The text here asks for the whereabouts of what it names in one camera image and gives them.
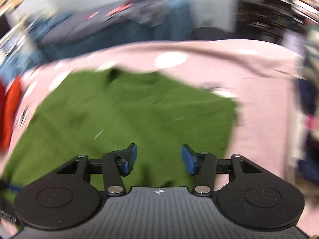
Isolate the green knit sweater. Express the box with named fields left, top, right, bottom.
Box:
left=0, top=68, right=239, bottom=205

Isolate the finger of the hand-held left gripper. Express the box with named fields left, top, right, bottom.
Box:
left=0, top=180, right=25, bottom=193

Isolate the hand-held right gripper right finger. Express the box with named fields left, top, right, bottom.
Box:
left=182, top=144, right=262, bottom=197

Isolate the mixed clothes pile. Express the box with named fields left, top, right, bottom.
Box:
left=291, top=22, right=319, bottom=187

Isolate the blue clothes pile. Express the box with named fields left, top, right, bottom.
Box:
left=25, top=12, right=73, bottom=45

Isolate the red cloth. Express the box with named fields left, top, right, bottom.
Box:
left=106, top=2, right=134, bottom=17

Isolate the dark grey mattress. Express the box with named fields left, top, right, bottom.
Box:
left=37, top=0, right=196, bottom=61

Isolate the black metal rack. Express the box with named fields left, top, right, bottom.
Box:
left=235, top=0, right=299, bottom=45

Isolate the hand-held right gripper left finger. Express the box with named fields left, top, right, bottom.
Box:
left=57, top=144, right=137, bottom=196

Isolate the red-orange cloth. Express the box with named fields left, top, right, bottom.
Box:
left=0, top=76, right=23, bottom=150

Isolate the pink dotted bedsheet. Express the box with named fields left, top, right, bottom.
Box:
left=0, top=39, right=309, bottom=238

